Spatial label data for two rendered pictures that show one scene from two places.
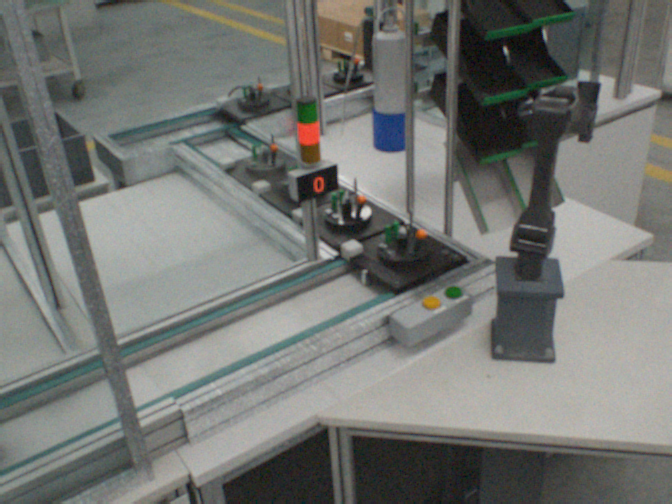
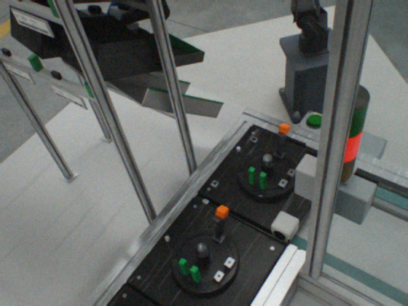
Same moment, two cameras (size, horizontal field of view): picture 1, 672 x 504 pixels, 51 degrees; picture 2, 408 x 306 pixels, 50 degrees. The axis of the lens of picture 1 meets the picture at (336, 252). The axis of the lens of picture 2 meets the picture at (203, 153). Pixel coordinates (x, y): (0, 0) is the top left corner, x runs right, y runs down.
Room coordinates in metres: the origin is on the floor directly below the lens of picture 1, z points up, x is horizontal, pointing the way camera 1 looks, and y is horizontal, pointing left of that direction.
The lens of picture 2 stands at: (1.89, 0.37, 1.81)
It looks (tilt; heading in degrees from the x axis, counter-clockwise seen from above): 50 degrees down; 256
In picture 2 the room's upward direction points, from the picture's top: 11 degrees counter-clockwise
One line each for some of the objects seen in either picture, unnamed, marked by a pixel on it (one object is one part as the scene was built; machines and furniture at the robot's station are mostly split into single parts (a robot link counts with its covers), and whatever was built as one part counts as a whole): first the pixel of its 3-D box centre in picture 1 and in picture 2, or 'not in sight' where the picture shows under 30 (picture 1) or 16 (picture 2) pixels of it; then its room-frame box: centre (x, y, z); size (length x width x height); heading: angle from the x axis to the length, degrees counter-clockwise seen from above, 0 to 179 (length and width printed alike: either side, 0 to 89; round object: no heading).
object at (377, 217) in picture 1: (346, 205); (202, 253); (1.83, -0.04, 1.01); 0.24 x 0.24 x 0.13; 33
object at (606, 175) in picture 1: (509, 189); not in sight; (3.00, -0.84, 0.43); 1.11 x 0.68 x 0.86; 123
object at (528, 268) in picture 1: (529, 262); (313, 38); (1.35, -0.44, 1.09); 0.07 x 0.07 x 0.06; 78
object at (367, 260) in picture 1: (402, 256); (267, 178); (1.61, -0.18, 0.96); 0.24 x 0.24 x 0.02; 33
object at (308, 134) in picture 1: (308, 131); not in sight; (1.61, 0.05, 1.33); 0.05 x 0.05 x 0.05
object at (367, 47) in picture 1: (372, 38); not in sight; (3.00, -0.21, 1.18); 0.07 x 0.07 x 0.25; 33
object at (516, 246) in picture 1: (530, 238); (314, 20); (1.35, -0.44, 1.15); 0.09 x 0.07 x 0.06; 58
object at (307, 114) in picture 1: (307, 111); not in sight; (1.61, 0.05, 1.38); 0.05 x 0.05 x 0.05
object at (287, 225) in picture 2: (351, 251); (284, 226); (1.64, -0.04, 0.97); 0.05 x 0.05 x 0.04; 33
